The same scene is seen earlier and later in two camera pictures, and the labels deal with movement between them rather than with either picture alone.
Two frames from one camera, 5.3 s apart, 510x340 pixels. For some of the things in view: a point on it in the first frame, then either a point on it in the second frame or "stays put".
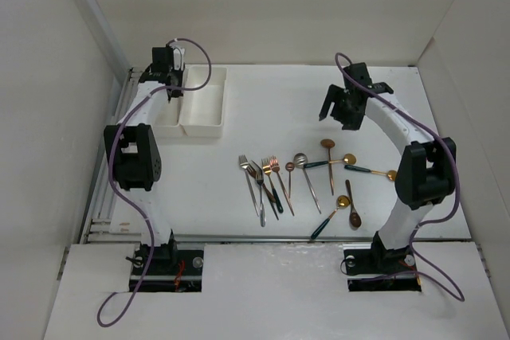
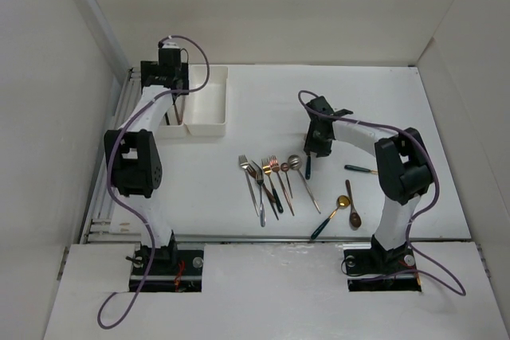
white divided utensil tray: (199, 112) stays put
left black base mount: (171, 270) stays put
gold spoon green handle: (342, 202) stays put
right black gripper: (334, 94) -> (311, 146)
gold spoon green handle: (391, 174) stays put
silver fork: (244, 163) stays put
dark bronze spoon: (355, 216) stays put
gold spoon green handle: (349, 158) -> (307, 173)
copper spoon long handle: (329, 143) -> (180, 119)
